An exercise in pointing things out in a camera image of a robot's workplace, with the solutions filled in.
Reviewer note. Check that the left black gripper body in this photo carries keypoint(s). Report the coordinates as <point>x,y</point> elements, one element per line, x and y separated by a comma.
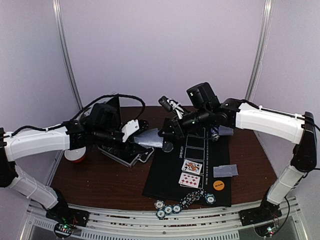
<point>102,134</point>

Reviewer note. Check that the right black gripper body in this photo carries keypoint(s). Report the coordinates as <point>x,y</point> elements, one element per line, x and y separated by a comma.
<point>172,127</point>

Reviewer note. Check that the clear round dealer button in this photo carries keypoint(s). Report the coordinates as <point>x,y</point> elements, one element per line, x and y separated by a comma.
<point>167,146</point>

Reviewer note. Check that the purple small blind button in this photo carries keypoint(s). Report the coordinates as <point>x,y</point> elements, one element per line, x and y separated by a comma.
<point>214,130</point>

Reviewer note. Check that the grey playing card deck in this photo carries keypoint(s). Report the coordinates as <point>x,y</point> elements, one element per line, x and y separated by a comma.
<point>149,139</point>

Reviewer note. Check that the chip stack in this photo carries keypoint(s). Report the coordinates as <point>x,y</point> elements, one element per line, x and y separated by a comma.
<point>215,137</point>

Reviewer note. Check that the aluminium poker chip case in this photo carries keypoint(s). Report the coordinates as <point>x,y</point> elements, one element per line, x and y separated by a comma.
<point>131,152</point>

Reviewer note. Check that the face card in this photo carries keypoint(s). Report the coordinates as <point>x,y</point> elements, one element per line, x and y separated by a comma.
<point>191,167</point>

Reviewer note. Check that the ten of diamonds card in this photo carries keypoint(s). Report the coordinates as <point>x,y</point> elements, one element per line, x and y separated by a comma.
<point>189,180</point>

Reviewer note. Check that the orange big blind button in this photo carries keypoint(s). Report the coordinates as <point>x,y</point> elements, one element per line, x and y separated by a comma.
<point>218,185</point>

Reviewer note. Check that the spread black poker chips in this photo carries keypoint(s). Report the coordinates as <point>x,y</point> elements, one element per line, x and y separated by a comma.
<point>192,197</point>

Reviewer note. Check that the white blue poker chip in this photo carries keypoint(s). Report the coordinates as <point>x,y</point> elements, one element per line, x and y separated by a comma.
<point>159,204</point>

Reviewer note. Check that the teal white poker chip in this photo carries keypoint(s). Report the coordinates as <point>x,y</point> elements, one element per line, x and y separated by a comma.
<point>210,198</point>

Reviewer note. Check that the dealt face-down playing cards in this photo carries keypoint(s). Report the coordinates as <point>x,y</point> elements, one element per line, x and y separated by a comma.
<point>231,170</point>

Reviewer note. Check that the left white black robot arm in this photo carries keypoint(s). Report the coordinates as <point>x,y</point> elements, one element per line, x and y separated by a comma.
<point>72,137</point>

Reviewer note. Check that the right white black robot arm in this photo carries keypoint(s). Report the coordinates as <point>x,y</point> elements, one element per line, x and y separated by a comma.
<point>289,140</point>

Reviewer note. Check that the black poker table mat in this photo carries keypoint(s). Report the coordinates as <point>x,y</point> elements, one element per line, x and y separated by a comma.
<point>162,181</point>

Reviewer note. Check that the orange white bowl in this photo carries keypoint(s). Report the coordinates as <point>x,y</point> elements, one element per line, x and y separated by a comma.
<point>76,155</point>

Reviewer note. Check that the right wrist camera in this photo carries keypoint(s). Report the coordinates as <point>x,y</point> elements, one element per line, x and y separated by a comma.
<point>171,105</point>

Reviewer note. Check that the right aluminium corner post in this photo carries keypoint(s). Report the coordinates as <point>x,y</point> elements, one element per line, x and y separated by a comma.
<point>260,50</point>

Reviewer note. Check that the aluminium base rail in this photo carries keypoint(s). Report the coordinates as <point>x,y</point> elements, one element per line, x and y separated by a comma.
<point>213,223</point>

